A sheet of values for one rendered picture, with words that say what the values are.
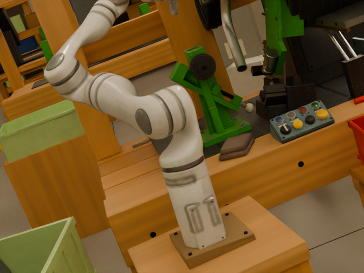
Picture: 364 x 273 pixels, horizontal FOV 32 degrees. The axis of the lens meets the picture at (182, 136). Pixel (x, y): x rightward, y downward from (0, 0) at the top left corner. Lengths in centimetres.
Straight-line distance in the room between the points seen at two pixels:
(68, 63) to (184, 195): 49
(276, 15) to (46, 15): 74
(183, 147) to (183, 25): 93
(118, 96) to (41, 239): 42
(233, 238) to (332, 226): 184
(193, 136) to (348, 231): 187
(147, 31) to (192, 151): 101
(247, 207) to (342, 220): 172
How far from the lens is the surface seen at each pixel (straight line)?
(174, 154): 127
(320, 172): 170
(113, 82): 138
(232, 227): 137
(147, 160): 198
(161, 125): 122
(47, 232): 153
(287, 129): 164
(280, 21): 183
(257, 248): 129
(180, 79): 181
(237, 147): 165
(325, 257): 290
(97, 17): 169
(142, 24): 221
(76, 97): 158
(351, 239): 299
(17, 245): 157
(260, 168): 163
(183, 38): 215
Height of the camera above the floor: 144
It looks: 16 degrees down
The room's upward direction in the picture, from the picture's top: 20 degrees counter-clockwise
